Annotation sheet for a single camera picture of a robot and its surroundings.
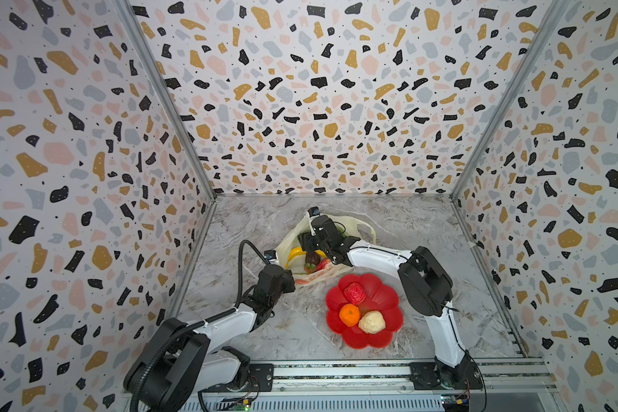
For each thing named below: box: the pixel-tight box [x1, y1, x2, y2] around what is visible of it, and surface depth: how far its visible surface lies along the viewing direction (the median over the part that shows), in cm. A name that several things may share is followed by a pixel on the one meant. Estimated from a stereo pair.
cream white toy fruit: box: [358, 309, 386, 335], surface depth 81 cm
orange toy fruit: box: [339, 303, 362, 328], surface depth 84 cm
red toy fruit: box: [343, 281, 367, 306], surface depth 87 cm
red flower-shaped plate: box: [325, 273, 405, 350], surface depth 85 cm
